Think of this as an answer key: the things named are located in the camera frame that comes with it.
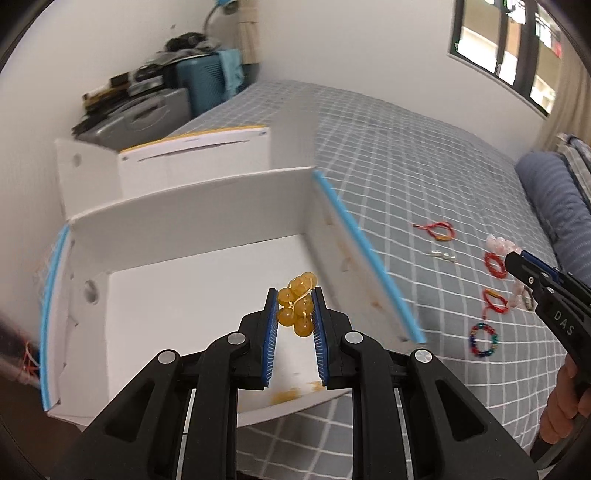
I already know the teal cloth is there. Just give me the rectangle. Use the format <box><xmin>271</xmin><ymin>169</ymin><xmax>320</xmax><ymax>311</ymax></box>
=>
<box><xmin>217</xmin><ymin>49</ymin><xmax>245</xmax><ymax>100</ymax></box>

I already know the pink white bead bracelet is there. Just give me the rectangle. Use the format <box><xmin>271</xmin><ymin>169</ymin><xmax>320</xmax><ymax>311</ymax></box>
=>
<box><xmin>484</xmin><ymin>233</ymin><xmax>537</xmax><ymax>311</ymax></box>

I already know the multicolour glass bead bracelet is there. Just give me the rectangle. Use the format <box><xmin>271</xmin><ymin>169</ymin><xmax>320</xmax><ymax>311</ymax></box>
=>
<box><xmin>468</xmin><ymin>322</ymin><xmax>501</xmax><ymax>358</ymax></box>

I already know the yellow amber bead bracelet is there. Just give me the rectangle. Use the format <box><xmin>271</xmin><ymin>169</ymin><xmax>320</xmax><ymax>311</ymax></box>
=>
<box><xmin>275</xmin><ymin>271</ymin><xmax>321</xmax><ymax>340</ymax></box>

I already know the white blue cardboard box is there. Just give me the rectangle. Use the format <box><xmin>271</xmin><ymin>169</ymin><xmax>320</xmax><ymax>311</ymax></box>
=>
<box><xmin>40</xmin><ymin>125</ymin><xmax>425</xmax><ymax>426</ymax></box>

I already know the grey checked bed cover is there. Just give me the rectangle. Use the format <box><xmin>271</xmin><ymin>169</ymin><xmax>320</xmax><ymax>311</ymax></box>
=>
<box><xmin>165</xmin><ymin>79</ymin><xmax>569</xmax><ymax>480</ymax></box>

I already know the blue desk lamp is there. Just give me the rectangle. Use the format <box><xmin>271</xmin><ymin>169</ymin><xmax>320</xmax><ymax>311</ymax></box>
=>
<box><xmin>202</xmin><ymin>0</ymin><xmax>239</xmax><ymax>43</ymax></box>

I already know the teal suitcase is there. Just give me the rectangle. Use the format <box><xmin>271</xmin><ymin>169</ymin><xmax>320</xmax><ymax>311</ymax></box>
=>
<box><xmin>175</xmin><ymin>51</ymin><xmax>228</xmax><ymax>117</ymax></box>

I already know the dark framed window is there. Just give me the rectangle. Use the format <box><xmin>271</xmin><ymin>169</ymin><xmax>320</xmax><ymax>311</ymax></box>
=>
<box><xmin>450</xmin><ymin>0</ymin><xmax>563</xmax><ymax>116</ymax></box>

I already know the red bead bracelet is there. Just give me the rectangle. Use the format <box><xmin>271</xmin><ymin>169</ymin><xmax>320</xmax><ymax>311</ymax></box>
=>
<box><xmin>483</xmin><ymin>250</ymin><xmax>509</xmax><ymax>279</ymax></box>

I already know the person's right hand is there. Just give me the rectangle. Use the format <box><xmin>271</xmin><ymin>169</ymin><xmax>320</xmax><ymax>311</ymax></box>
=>
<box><xmin>539</xmin><ymin>355</ymin><xmax>580</xmax><ymax>445</ymax></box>

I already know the thin red cord bracelet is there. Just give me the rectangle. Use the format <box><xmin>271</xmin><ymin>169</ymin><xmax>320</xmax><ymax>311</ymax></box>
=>
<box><xmin>411</xmin><ymin>220</ymin><xmax>457</xmax><ymax>243</ymax></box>

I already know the grey suitcase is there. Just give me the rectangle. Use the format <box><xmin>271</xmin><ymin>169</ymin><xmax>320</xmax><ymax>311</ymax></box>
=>
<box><xmin>72</xmin><ymin>88</ymin><xmax>191</xmax><ymax>151</ymax></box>

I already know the blue striped pillow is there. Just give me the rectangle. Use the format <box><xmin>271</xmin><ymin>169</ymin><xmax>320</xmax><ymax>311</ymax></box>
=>
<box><xmin>515</xmin><ymin>152</ymin><xmax>590</xmax><ymax>284</ymax></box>

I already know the beige curtain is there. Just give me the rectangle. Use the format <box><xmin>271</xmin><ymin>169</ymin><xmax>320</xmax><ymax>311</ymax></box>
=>
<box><xmin>534</xmin><ymin>67</ymin><xmax>590</xmax><ymax>151</ymax></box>

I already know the folded checked blanket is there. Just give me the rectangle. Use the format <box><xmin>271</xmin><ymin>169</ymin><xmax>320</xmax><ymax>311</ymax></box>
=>
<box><xmin>556</xmin><ymin>133</ymin><xmax>591</xmax><ymax>206</ymax></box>

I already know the red cord bracelet gold tube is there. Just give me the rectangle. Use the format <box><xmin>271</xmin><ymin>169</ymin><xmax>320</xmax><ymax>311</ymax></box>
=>
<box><xmin>482</xmin><ymin>288</ymin><xmax>510</xmax><ymax>320</ymax></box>

